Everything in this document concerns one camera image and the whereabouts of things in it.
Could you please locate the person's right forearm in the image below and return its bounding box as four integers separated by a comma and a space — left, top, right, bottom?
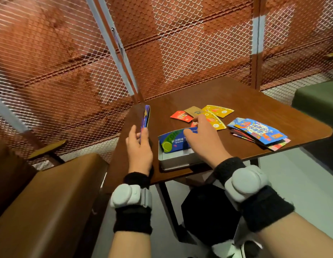
256, 211, 333, 258

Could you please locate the yellow cartoon card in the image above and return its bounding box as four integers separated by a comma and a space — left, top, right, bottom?
204, 112, 227, 131
202, 105, 235, 118

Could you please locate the white shoe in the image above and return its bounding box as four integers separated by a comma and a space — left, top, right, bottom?
211, 238, 263, 258

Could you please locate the blue card with green ball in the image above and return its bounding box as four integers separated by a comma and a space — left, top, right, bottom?
158, 127, 198, 154

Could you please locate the person's left forearm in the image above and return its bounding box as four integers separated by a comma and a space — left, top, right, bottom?
108, 230, 157, 258

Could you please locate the black wristband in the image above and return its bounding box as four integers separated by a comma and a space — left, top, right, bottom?
213, 157, 246, 187
240, 185, 295, 233
123, 171, 152, 189
113, 205, 153, 236

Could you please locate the stack of colourful blue cards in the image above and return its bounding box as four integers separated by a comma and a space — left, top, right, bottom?
227, 117, 291, 152

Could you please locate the green cushioned seat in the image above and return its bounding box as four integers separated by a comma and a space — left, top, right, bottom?
291, 79, 333, 133

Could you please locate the person's right hand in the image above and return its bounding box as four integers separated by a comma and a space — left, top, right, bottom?
186, 114, 233, 170

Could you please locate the person's left hand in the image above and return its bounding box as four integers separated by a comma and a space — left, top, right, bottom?
126, 125, 154, 176

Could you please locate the grey wrist tracker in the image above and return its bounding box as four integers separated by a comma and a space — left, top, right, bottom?
224, 165, 269, 203
110, 184, 153, 209

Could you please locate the yellow wooden chair seat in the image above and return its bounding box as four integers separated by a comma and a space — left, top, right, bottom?
27, 139, 68, 161

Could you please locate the silver metal tin box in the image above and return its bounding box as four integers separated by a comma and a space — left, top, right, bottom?
158, 141, 208, 171

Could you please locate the red card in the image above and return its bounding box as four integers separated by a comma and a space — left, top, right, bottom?
170, 111, 194, 123

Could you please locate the brown leather bench seat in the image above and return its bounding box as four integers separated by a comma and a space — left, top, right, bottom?
0, 137, 110, 258

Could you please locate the person's black trouser knee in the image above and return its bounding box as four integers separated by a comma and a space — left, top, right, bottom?
181, 186, 241, 244

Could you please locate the brown card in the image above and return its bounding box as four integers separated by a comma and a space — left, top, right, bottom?
184, 106, 205, 118

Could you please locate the metal mesh fence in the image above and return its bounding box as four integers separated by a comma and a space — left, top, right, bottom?
0, 0, 333, 169

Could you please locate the grey and brown fence post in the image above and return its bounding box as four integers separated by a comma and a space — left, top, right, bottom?
84, 0, 145, 104
250, 0, 267, 90
0, 94, 46, 152

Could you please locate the blue tin lid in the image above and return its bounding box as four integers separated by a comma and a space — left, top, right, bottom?
141, 105, 151, 144

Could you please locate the black table leg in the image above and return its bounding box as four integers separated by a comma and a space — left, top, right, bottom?
155, 182, 197, 245

